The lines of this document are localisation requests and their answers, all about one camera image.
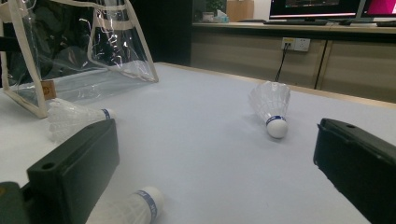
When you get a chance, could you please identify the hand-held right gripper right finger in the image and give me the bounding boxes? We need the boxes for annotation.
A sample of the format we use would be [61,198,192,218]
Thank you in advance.
[313,117,396,224]

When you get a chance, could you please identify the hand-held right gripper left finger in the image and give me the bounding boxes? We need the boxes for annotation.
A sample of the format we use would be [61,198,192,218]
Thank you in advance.
[26,118,120,224]

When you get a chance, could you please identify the white shuttlecock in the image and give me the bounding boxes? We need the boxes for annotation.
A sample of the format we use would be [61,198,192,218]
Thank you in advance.
[46,97,118,144]
[247,81,292,140]
[85,186,166,224]

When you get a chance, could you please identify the transparent bag with beige trim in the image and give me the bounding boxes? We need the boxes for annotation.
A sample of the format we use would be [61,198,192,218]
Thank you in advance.
[0,0,160,119]

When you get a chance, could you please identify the white table mat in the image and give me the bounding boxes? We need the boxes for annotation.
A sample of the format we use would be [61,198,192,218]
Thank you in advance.
[0,62,396,224]

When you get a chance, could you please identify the long wooden desk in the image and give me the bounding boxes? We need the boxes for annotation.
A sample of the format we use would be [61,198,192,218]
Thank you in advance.
[190,21,396,104]

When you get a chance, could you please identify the computer monitor with pink screen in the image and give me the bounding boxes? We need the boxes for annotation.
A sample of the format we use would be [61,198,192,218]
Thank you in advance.
[361,0,396,19]

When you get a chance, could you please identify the computer monitor with dark screen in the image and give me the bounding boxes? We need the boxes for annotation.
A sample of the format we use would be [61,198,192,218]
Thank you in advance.
[269,0,363,21]

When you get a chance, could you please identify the brown cardboard box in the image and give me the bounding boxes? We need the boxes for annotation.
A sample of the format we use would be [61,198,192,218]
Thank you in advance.
[226,0,255,22]

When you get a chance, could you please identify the tissue pack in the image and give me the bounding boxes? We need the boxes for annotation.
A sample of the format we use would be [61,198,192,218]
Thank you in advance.
[214,9,231,24]

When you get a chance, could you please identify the green potted plant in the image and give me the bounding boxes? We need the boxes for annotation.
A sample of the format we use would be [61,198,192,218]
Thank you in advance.
[202,0,227,23]

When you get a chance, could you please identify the black power cable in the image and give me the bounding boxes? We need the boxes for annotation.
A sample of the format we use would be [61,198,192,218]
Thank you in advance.
[274,42,290,83]

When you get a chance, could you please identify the white wall power outlet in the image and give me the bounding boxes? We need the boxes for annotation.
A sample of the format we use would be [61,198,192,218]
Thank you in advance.
[280,36,311,52]

